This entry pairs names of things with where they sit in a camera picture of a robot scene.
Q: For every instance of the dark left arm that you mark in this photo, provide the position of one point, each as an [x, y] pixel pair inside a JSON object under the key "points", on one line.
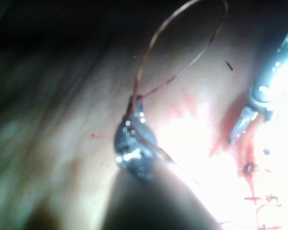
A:
{"points": [[158, 203]]}

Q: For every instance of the tissue pad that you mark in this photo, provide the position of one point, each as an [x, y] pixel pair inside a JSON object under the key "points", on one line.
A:
{"points": [[62, 107]]}

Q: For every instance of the right arm needle driver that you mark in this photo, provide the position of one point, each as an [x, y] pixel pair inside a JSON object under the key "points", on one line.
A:
{"points": [[266, 81]]}

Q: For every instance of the left arm needle driver jaw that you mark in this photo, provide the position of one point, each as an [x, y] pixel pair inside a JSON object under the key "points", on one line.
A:
{"points": [[130, 107], [140, 107]]}

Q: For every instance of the black stitching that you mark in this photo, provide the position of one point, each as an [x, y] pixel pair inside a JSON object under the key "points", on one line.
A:
{"points": [[249, 167]]}

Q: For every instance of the short black thread piece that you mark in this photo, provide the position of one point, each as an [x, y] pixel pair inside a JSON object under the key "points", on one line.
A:
{"points": [[229, 66]]}

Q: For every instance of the right arm needle driver jaw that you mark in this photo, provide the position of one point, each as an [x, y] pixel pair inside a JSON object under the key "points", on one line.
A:
{"points": [[251, 117], [238, 125]]}

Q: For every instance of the left arm needle driver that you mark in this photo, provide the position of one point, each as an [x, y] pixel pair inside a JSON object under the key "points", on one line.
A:
{"points": [[134, 148]]}

